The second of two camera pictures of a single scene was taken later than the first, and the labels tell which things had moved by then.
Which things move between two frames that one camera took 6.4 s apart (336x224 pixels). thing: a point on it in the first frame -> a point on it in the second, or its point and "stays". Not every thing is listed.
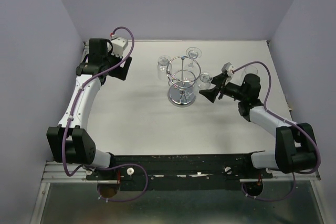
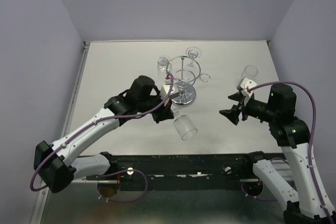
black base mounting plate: [180, 172] stays
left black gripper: [121, 72] -> [165, 113]
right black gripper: [219, 81] -> [232, 114]
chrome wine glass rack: [182, 72] stays
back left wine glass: [164, 66] stays
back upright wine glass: [193, 53] stays
